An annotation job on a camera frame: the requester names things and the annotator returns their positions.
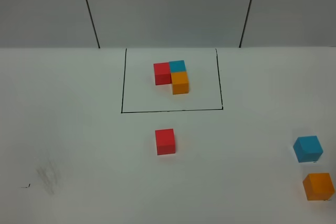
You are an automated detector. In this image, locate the orange loose block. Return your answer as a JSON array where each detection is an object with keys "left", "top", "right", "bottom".
[{"left": 302, "top": 173, "right": 335, "bottom": 200}]

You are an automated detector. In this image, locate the orange template block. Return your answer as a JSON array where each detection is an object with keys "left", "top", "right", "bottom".
[{"left": 171, "top": 71, "right": 189, "bottom": 94}]

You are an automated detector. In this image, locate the blue template block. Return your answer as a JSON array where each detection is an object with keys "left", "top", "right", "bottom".
[{"left": 169, "top": 60, "right": 186, "bottom": 73}]

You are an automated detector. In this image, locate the red template block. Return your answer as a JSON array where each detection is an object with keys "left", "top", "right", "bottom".
[{"left": 153, "top": 62, "right": 172, "bottom": 86}]

